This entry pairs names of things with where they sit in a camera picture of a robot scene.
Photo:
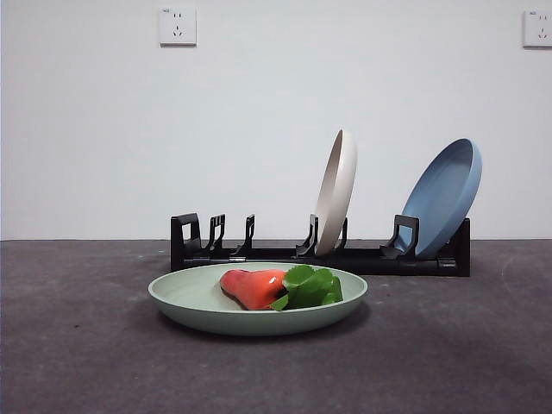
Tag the beige plate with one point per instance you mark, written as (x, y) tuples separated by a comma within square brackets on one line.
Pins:
[(338, 194)]

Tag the orange carrot with green leaves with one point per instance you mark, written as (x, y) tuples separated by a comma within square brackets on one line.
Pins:
[(250, 286)]

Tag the blue plate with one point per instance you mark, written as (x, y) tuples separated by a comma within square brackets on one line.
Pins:
[(440, 194)]

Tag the black plate rack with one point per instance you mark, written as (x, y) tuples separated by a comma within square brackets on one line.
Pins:
[(375, 261)]

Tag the white wall socket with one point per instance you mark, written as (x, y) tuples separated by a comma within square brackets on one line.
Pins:
[(539, 28), (178, 26)]

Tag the green plate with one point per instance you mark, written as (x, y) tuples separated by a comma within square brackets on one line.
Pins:
[(185, 302)]

